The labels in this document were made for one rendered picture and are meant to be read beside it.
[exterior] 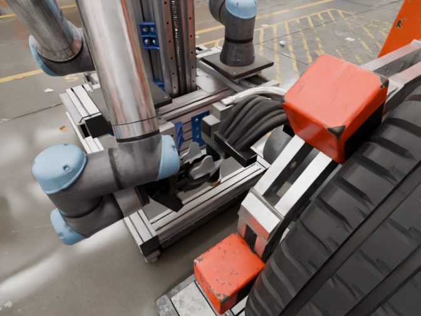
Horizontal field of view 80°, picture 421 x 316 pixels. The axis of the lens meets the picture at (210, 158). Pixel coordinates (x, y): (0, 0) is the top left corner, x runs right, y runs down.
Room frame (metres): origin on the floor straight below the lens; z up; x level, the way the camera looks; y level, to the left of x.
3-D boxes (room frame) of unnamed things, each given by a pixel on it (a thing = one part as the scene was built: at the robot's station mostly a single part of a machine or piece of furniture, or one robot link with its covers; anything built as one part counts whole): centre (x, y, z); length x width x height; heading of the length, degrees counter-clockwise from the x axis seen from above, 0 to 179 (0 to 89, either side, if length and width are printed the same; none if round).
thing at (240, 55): (1.06, -0.11, 0.87); 0.15 x 0.15 x 0.10
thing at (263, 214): (0.35, -0.28, 0.85); 0.54 x 0.07 x 0.54; 126
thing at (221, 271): (0.16, -0.03, 0.85); 0.09 x 0.08 x 0.07; 126
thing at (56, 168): (0.28, 0.22, 0.95); 0.11 x 0.08 x 0.11; 111
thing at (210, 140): (0.42, -0.02, 0.93); 0.09 x 0.05 x 0.05; 36
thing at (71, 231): (0.27, 0.24, 0.85); 0.11 x 0.08 x 0.09; 126
